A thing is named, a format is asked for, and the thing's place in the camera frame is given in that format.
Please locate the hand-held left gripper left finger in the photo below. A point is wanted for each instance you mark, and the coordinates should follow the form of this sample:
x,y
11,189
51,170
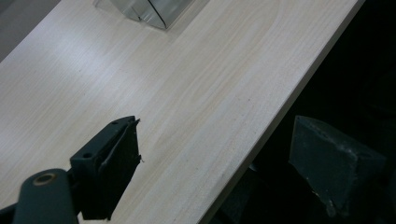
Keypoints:
x,y
106,168

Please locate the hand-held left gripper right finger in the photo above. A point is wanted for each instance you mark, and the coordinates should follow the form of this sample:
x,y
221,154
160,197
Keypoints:
x,y
327,161

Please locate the clear plastic container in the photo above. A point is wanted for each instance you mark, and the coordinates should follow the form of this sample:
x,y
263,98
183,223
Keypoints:
x,y
145,12

